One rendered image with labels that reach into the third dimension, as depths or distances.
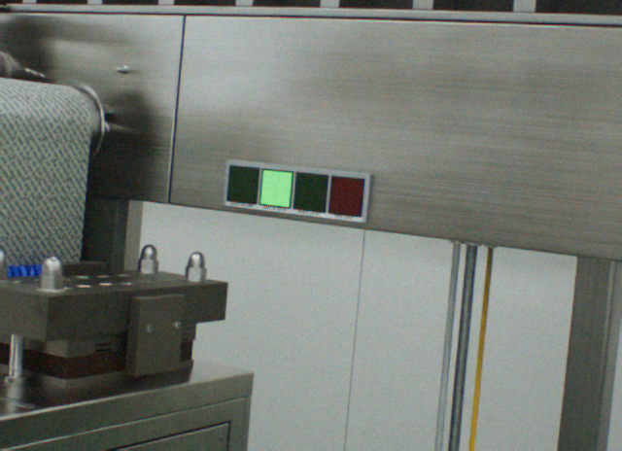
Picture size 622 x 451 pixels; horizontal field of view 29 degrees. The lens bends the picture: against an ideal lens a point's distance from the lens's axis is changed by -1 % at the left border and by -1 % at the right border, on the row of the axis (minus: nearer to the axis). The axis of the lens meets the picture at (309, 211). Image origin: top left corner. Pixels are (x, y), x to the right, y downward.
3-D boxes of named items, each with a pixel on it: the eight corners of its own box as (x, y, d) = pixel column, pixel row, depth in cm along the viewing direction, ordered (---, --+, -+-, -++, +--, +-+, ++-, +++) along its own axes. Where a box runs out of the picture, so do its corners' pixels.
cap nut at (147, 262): (131, 271, 195) (133, 243, 194) (146, 270, 198) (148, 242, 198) (149, 274, 193) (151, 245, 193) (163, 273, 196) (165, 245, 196)
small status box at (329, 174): (222, 205, 187) (225, 159, 187) (224, 205, 188) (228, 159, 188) (364, 223, 174) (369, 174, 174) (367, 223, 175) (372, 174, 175)
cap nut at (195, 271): (178, 279, 190) (181, 250, 189) (192, 278, 193) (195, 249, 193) (197, 282, 188) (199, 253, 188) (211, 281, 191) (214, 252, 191)
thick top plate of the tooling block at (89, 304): (-40, 323, 167) (-37, 279, 166) (146, 305, 201) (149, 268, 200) (45, 341, 158) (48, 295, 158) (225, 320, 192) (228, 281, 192)
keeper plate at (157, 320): (124, 373, 173) (130, 296, 172) (168, 366, 181) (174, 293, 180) (138, 377, 171) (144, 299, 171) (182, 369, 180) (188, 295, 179)
